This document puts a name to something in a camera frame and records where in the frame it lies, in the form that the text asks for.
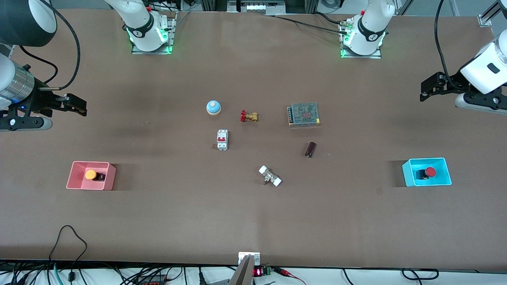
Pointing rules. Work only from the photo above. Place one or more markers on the metal mesh power supply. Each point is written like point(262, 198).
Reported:
point(304, 114)

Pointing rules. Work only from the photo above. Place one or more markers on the aluminium frame profile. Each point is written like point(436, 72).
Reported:
point(489, 16)

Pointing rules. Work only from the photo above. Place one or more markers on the red digit display module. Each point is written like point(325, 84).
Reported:
point(258, 272)

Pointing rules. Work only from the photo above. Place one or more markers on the white red circuit breaker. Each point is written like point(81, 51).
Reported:
point(222, 139)

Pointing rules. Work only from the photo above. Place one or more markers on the silver equipment box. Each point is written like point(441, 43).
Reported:
point(257, 6)

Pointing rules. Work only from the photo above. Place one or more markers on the pink plastic bin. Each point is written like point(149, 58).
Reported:
point(79, 183)

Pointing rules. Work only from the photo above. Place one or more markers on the red push button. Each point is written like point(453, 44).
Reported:
point(429, 172)

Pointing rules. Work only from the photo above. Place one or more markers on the yellow push button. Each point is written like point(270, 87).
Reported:
point(91, 174)

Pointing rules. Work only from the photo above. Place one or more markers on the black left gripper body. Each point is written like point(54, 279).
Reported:
point(446, 84)

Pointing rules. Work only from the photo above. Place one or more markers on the white capped pipe valve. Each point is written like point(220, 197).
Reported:
point(270, 176)

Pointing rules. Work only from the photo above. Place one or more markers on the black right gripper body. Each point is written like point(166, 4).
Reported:
point(40, 100)

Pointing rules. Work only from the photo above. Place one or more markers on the blue service bell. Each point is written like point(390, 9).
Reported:
point(213, 107)

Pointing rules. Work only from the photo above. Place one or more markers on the cyan plastic bin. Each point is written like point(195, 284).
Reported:
point(439, 180)

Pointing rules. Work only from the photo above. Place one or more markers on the orange power strip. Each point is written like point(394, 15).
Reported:
point(152, 280)

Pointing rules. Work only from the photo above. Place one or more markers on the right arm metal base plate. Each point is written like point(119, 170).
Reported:
point(152, 52)

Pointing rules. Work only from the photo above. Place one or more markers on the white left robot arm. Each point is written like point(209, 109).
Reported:
point(370, 23)

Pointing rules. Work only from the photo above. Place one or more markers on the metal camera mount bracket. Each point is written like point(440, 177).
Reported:
point(243, 273)

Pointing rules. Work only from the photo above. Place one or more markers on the red clip lead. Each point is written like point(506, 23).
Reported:
point(287, 272)

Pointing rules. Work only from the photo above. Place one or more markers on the dark brown cylinder capacitor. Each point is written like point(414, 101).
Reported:
point(310, 149)

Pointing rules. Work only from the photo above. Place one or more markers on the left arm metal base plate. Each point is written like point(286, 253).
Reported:
point(362, 56)

